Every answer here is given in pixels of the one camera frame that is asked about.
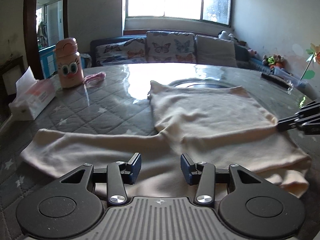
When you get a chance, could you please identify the cream knit sweater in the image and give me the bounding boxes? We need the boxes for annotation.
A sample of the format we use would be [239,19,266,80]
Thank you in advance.
[21,81,311,197]

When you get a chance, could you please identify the black remote control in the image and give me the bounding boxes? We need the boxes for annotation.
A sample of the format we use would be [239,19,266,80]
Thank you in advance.
[261,72,290,89]

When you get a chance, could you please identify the plush toys on sofa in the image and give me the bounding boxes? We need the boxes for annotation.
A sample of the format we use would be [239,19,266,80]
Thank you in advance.
[262,54,285,69]

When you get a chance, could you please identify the colourful flower pinwheel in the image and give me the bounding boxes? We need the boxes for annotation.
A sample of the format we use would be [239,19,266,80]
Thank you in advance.
[300,43,320,80]

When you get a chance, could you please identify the white tissue pack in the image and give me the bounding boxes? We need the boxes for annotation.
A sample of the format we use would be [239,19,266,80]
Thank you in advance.
[9,67,55,121]

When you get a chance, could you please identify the pink cartoon water bottle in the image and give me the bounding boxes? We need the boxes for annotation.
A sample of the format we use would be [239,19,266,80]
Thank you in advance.
[54,37,84,88]

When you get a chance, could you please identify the beige cushion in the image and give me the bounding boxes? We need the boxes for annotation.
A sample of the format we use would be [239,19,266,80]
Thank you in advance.
[195,35,237,67]

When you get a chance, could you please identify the butterfly print cushion left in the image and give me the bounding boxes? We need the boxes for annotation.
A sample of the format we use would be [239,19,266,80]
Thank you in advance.
[95,38,147,66]

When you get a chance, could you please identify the butterfly print cushion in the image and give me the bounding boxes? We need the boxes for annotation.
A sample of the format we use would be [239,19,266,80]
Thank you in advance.
[95,38,147,66]
[146,31,196,63]

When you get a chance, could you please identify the dark blue sofa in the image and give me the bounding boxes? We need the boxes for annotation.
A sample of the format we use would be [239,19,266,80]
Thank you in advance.
[90,31,271,73]

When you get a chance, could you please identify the blue plastic cabinet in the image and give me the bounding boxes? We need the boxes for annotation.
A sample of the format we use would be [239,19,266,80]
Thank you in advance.
[39,45,57,79]

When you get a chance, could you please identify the butterfly print cushion middle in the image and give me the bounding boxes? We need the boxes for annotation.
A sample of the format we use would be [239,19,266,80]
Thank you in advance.
[146,31,196,63]

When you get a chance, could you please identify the window with frame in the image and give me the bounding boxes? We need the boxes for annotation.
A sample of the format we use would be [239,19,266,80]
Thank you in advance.
[125,0,232,25]

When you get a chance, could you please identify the dark wooden door frame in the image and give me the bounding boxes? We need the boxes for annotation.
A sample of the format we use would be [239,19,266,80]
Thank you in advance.
[23,0,70,81]

